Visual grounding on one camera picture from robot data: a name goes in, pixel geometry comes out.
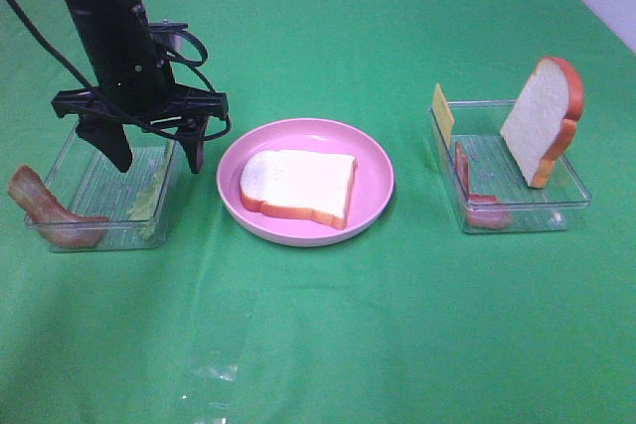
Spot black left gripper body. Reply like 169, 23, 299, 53
52, 0, 229, 132

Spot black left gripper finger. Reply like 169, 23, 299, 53
76, 118, 132, 173
177, 116, 208, 174

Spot green lettuce leaf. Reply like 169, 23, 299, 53
126, 141, 175, 241

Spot bacon strip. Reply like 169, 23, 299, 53
454, 142, 512, 230
8, 165, 108, 249

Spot toast bread slice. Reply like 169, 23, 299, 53
500, 56, 584, 189
239, 149, 358, 229

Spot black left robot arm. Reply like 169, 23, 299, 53
6, 0, 232, 174

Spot left clear plastic container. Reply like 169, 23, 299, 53
25, 125, 187, 252

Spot clear plastic container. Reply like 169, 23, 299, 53
428, 100, 591, 234
25, 125, 187, 252

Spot pink round plate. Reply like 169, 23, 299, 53
217, 118, 395, 247

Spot yellow cheese slice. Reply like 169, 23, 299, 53
432, 83, 454, 149

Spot clear plastic tape strip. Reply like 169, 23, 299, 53
173, 289, 257, 423

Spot green tablecloth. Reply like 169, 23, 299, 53
1, 0, 635, 423

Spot right clear plastic container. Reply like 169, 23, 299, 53
428, 100, 591, 234

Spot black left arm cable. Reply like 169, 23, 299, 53
0, 0, 234, 143

